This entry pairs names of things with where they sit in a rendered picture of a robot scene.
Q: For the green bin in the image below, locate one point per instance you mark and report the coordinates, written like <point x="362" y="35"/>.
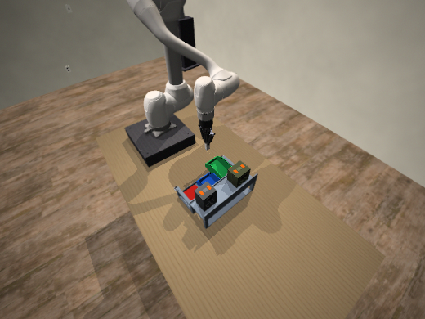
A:
<point x="218" y="166"/>

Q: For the blue bin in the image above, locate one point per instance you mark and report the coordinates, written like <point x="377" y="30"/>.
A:
<point x="210" y="177"/>

